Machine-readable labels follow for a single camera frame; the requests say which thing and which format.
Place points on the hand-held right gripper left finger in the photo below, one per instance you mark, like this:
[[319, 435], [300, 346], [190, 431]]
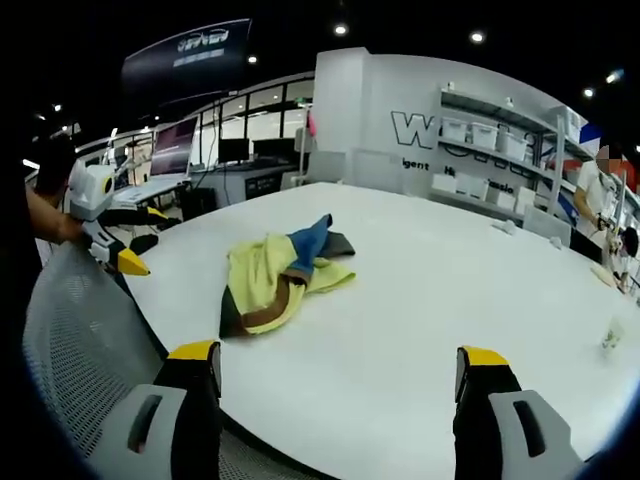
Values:
[[197, 395]]

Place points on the grey metal shelf rack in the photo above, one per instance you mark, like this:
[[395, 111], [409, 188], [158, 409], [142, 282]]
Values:
[[520, 150]]

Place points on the light wooden board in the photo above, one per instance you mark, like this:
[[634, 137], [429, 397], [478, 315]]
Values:
[[606, 276]]

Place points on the grey mesh office chair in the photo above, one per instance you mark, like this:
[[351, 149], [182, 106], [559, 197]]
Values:
[[85, 340]]

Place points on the black computer monitor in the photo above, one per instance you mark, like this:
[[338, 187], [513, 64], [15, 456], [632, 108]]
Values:
[[234, 150]]

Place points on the yellow blue brown garment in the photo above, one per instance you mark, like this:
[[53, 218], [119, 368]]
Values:
[[265, 280]]

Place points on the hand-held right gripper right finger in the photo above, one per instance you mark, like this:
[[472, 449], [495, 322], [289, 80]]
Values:
[[480, 400]]

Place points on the pink hanging object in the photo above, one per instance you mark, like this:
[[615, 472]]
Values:
[[312, 124]]

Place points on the white background desk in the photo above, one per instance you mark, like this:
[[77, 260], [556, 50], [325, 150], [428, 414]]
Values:
[[150, 190]]

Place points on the dark hanging banner sign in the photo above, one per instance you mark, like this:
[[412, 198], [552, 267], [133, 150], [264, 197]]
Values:
[[186, 60]]

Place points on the small clear table object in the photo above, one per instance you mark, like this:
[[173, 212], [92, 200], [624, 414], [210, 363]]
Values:
[[612, 336]]

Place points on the large computer monitor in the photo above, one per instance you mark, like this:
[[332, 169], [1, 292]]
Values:
[[172, 147]]

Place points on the white storage bin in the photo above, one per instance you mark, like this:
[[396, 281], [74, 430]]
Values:
[[514, 144], [457, 131], [485, 135]]

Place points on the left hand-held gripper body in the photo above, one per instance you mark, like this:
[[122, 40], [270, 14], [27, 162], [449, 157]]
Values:
[[89, 192]]

